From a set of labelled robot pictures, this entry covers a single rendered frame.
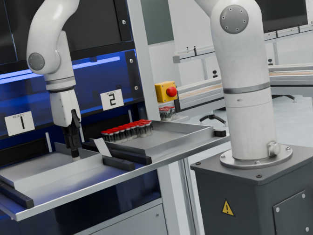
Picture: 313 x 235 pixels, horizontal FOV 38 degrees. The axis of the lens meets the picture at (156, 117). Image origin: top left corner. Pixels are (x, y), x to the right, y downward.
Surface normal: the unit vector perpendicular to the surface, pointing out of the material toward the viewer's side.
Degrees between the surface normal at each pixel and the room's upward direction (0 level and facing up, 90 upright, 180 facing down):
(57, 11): 50
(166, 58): 90
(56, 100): 87
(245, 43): 128
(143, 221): 90
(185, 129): 90
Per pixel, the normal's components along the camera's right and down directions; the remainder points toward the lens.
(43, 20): -0.09, -0.41
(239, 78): -0.35, 0.28
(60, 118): -0.80, 0.22
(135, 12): 0.57, 0.05
